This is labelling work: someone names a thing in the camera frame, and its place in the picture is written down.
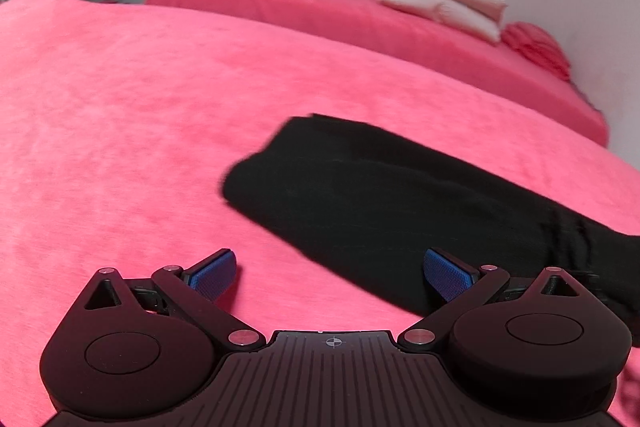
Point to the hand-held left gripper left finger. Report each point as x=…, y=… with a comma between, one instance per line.
x=215, y=274

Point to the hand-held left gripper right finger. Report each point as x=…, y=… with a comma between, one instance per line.
x=445, y=274

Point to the black pants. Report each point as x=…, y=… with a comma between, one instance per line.
x=375, y=207

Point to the pink fleece blanket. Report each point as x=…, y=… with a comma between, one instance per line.
x=125, y=132

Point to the red folded cloth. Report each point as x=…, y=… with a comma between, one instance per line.
x=537, y=49

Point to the red covered bed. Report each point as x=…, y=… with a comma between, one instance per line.
x=300, y=2

